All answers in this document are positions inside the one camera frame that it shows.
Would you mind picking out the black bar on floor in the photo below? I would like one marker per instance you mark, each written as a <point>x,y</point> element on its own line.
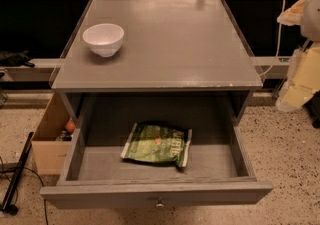
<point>13,171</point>

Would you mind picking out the brown cardboard box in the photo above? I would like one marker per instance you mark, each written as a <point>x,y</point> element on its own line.
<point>50,142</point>

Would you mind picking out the green jalapeno chip bag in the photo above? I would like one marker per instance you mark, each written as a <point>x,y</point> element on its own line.
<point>158,144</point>

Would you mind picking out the metal drawer knob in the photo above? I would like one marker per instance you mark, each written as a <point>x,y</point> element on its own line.
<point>159,203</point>

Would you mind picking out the grey open top drawer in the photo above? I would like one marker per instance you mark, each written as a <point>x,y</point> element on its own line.
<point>218,171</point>

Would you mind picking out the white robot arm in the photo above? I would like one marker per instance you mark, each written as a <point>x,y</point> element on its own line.
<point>310,24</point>

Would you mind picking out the black object on rail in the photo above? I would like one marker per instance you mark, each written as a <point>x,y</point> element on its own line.
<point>15,59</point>

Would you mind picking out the grey wooden cabinet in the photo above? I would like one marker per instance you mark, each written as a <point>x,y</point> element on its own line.
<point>181,61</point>

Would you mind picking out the white ceramic bowl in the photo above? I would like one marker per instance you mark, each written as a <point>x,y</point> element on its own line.
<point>104,39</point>

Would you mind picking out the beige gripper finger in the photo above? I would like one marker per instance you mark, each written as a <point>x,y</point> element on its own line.
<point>293,15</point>
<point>303,80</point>

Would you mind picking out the orange round fruit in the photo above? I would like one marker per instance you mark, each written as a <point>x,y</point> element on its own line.
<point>70,127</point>

